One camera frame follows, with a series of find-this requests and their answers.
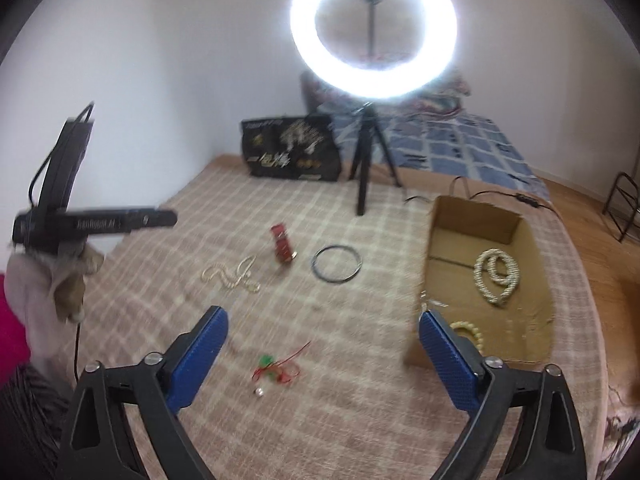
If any black ring light cable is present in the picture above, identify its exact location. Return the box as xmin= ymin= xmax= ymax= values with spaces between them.
xmin=403 ymin=176 xmax=557 ymax=212

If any red watch strap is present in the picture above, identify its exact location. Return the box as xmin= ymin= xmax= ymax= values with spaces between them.
xmin=270 ymin=224 xmax=300 ymax=264

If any dark striped cloth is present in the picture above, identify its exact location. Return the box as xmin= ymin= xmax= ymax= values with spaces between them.
xmin=0 ymin=364 xmax=76 ymax=480

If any blue patterned bed sheet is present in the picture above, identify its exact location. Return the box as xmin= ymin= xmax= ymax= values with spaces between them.
xmin=320 ymin=110 xmax=549 ymax=196

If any red string charm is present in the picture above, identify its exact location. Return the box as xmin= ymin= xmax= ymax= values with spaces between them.
xmin=252 ymin=340 xmax=312 ymax=401

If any cream bead bracelet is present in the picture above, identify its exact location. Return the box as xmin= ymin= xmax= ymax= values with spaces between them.
xmin=449 ymin=321 xmax=486 ymax=350

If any black snack bag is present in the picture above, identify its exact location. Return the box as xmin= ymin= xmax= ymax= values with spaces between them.
xmin=241 ymin=114 xmax=344 ymax=182

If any thin pearl necklace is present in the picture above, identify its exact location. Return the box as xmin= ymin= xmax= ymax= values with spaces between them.
xmin=201 ymin=255 xmax=261 ymax=294

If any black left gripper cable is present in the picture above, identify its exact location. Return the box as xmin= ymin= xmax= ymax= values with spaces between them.
xmin=29 ymin=102 xmax=97 ymax=377

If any purple floral cushion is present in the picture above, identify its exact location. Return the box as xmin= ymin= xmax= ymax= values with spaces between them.
xmin=299 ymin=70 xmax=331 ymax=114

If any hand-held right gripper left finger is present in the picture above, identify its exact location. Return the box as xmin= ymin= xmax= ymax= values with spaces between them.
xmin=54 ymin=305 xmax=230 ymax=480

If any thick pearl necklace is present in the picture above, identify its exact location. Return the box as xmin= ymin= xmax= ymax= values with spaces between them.
xmin=473 ymin=248 xmax=521 ymax=307

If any person's left hand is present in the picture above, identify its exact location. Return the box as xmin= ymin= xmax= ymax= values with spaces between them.
xmin=4 ymin=241 xmax=106 ymax=326

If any black tripod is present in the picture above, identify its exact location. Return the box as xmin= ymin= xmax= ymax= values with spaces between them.
xmin=348 ymin=101 xmax=402 ymax=217

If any dark bangle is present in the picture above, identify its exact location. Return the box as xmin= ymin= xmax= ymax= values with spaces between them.
xmin=310 ymin=244 xmax=363 ymax=285

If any cardboard box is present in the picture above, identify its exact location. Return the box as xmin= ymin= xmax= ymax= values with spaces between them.
xmin=404 ymin=195 xmax=557 ymax=368

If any black clothes rack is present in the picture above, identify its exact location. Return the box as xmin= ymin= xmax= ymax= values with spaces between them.
xmin=602 ymin=171 xmax=640 ymax=244

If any white ring light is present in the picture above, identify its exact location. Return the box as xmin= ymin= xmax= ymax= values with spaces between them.
xmin=289 ymin=0 xmax=460 ymax=101

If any black phone holder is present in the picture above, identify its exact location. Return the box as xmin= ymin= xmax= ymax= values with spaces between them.
xmin=350 ymin=0 xmax=398 ymax=61

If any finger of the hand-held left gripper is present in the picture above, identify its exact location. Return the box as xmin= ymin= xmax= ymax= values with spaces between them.
xmin=144 ymin=206 xmax=179 ymax=232

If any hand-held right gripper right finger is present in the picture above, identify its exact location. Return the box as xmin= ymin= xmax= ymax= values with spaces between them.
xmin=419 ymin=309 xmax=597 ymax=480

